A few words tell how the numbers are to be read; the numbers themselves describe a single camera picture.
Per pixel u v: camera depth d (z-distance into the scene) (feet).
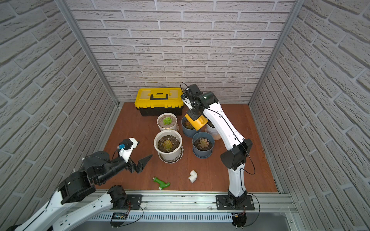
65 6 2.29
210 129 3.00
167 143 2.74
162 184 2.59
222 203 2.41
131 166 1.74
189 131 2.99
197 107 1.78
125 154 1.74
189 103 2.24
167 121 3.02
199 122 2.65
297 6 2.27
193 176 2.64
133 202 2.42
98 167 1.41
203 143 2.84
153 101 3.21
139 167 1.80
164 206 2.44
